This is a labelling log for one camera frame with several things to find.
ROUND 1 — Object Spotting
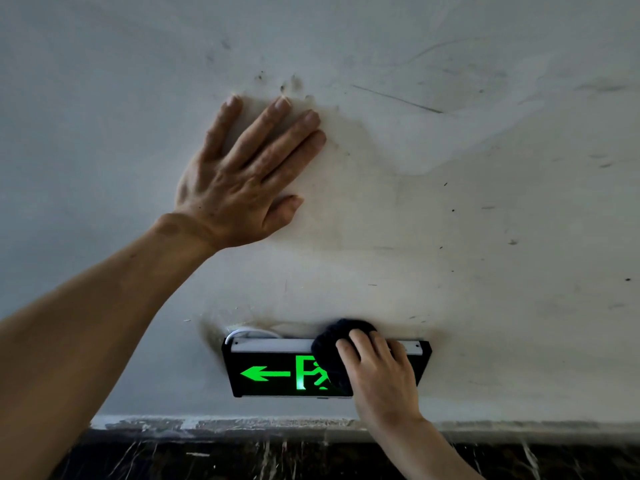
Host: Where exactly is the person's right hand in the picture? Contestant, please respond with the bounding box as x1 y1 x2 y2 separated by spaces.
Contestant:
335 329 425 431

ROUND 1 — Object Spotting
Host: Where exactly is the person's left hand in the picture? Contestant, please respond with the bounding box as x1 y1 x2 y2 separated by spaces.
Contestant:
173 95 327 252

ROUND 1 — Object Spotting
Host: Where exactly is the dark cleaning cloth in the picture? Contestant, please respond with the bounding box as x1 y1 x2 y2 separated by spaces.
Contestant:
310 319 378 396

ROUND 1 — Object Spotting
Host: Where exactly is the person's right forearm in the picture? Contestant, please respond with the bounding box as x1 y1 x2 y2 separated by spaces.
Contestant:
369 416 485 480

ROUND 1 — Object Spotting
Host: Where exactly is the person's left forearm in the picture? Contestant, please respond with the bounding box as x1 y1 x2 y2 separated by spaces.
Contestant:
0 213 221 480

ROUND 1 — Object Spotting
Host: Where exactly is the green lit exit sign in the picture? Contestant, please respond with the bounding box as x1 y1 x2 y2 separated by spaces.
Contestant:
221 337 433 399

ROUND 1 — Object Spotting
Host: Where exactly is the dark marble baseboard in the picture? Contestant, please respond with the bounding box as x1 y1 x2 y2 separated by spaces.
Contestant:
50 417 640 480

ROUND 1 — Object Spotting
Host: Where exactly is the white cable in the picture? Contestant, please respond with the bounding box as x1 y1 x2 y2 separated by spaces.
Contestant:
224 327 282 345

